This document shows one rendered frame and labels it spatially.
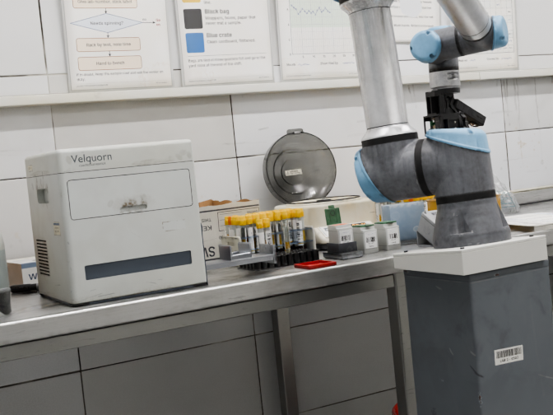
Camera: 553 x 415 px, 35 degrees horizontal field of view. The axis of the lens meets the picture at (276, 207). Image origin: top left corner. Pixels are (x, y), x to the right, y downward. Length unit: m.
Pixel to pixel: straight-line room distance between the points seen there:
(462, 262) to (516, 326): 0.19
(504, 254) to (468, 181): 0.16
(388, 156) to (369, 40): 0.23
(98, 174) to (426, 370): 0.75
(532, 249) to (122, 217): 0.78
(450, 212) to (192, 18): 1.10
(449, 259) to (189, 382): 1.10
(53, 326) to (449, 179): 0.79
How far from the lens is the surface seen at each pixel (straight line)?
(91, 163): 1.71
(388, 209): 2.18
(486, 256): 1.64
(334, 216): 2.05
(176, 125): 2.46
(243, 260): 1.84
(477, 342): 1.65
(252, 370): 2.59
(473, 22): 2.00
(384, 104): 1.76
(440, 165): 1.71
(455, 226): 1.70
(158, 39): 2.46
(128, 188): 1.73
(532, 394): 1.76
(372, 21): 1.78
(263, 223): 1.95
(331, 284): 1.89
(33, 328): 1.65
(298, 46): 2.66
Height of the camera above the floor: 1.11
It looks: 3 degrees down
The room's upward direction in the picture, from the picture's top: 6 degrees counter-clockwise
